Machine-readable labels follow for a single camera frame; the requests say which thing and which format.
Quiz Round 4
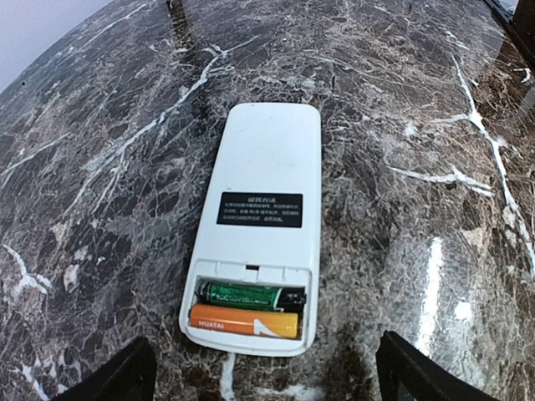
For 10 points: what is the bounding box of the black front table rail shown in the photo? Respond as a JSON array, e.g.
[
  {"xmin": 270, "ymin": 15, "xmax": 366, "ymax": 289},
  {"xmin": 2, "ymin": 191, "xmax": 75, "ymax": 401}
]
[{"xmin": 485, "ymin": 0, "xmax": 534, "ymax": 70}]

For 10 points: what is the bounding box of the white remote control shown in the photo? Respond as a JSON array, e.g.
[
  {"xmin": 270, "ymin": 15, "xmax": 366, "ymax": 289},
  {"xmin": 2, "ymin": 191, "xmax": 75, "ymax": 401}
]
[{"xmin": 178, "ymin": 103, "xmax": 322, "ymax": 357}]

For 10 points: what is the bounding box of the green AA battery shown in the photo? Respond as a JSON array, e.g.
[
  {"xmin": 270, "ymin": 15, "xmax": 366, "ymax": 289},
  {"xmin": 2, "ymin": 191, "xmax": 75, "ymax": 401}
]
[{"xmin": 196, "ymin": 282, "xmax": 307, "ymax": 312}]

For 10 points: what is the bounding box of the orange AA battery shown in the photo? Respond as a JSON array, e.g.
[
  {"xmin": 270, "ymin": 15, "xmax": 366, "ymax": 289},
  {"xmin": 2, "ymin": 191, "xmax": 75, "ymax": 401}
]
[{"xmin": 190, "ymin": 304, "xmax": 299, "ymax": 339}]

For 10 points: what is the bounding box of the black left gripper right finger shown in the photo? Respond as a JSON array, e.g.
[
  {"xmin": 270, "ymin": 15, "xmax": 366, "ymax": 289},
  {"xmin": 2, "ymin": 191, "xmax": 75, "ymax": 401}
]
[{"xmin": 376, "ymin": 331, "xmax": 493, "ymax": 400}]

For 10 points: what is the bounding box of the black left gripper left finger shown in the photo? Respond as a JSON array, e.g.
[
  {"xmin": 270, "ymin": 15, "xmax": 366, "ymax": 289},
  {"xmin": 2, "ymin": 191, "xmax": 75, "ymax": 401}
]
[{"xmin": 53, "ymin": 336, "xmax": 156, "ymax": 401}]

